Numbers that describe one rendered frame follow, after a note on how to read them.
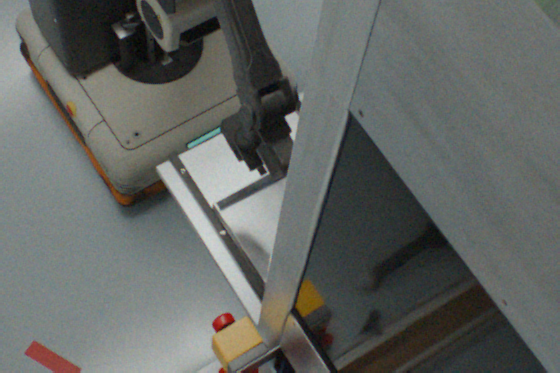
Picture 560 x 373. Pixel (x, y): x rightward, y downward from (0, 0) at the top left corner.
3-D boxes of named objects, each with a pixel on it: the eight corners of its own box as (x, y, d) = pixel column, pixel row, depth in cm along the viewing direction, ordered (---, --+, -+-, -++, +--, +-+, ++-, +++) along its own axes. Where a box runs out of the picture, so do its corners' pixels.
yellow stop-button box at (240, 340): (267, 361, 157) (269, 350, 150) (231, 383, 155) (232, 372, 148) (244, 324, 159) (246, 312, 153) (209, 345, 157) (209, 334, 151)
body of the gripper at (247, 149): (249, 174, 154) (256, 161, 147) (218, 124, 156) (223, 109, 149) (280, 156, 156) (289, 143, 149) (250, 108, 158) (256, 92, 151)
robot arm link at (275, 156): (290, 78, 140) (243, 100, 137) (328, 140, 138) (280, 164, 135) (274, 107, 151) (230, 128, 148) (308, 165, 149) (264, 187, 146)
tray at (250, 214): (419, 285, 174) (423, 279, 171) (306, 355, 166) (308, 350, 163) (321, 150, 186) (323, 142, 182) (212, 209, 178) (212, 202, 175)
